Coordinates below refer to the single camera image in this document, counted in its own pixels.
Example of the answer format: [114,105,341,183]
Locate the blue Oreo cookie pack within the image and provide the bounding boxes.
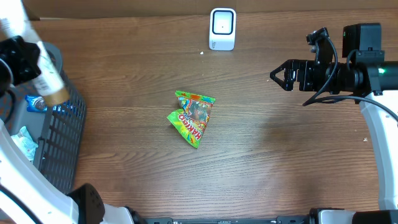
[24,95,75,113]

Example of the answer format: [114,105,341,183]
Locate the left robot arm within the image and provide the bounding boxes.
[1,91,145,223]

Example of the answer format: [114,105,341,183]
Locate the white barcode scanner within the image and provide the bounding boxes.
[209,7,236,51]

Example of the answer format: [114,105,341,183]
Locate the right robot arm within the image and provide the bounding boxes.
[270,23,397,224]

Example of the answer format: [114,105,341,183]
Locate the light green wipes packet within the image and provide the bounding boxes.
[11,126,39,162]

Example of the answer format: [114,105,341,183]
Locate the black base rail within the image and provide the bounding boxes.
[145,215,310,224]

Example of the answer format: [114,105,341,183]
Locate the grey plastic basket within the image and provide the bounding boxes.
[1,42,86,194]

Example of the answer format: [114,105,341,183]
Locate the green Haribo candy bag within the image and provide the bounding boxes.
[167,90,216,149]

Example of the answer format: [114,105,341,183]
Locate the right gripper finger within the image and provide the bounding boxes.
[270,59,292,78]
[270,75,294,91]

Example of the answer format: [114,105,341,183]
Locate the white tube with gold cap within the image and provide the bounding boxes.
[1,0,70,106]

